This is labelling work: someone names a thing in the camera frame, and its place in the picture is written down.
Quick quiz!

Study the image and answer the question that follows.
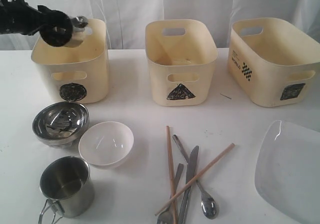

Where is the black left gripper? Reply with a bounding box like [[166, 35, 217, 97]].
[[26, 5, 73, 47]]

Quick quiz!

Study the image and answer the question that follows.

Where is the white ceramic bowl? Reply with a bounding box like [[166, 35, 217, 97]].
[[78, 121, 135, 169]]

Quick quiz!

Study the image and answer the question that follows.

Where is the steel mug with wire handle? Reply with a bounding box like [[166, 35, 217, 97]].
[[38, 156, 95, 223]]

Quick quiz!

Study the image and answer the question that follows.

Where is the diagonal wooden chopstick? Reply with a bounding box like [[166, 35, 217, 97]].
[[155, 143, 236, 216]]

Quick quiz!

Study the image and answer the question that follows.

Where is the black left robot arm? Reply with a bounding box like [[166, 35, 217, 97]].
[[0, 0, 73, 47]]

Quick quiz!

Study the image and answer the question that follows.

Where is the cream bin with circle mark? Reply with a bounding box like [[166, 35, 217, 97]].
[[31, 19, 110, 104]]

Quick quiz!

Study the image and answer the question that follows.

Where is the white backdrop curtain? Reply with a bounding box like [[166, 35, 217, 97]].
[[0, 0, 320, 51]]

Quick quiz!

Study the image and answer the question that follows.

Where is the cream bin with triangle mark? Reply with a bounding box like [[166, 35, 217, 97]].
[[145, 19, 218, 106]]

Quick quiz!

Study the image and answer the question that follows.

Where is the steel table knife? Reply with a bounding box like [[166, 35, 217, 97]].
[[178, 145, 199, 223]]

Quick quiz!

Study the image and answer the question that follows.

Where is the steel fork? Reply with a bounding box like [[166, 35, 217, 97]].
[[157, 163, 184, 224]]

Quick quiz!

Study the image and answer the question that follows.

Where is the cream bin with square mark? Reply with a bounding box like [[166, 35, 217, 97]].
[[227, 18, 320, 107]]

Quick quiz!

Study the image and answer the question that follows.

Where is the steel spoon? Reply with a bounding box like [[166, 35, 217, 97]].
[[172, 134, 219, 219]]

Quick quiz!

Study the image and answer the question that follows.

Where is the white square plate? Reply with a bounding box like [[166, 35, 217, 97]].
[[254, 120, 320, 223]]

